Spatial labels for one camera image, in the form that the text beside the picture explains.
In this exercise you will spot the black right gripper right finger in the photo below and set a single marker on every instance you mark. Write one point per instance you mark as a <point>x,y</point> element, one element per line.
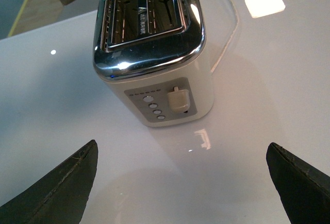
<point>303,189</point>

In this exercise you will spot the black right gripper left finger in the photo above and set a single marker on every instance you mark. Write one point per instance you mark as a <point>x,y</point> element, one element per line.
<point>61,195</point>

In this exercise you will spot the beige toaster lever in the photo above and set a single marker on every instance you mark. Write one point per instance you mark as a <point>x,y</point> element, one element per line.
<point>179,100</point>

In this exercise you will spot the white chrome two-slot toaster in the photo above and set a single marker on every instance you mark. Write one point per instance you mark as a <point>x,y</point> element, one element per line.
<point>144,48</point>

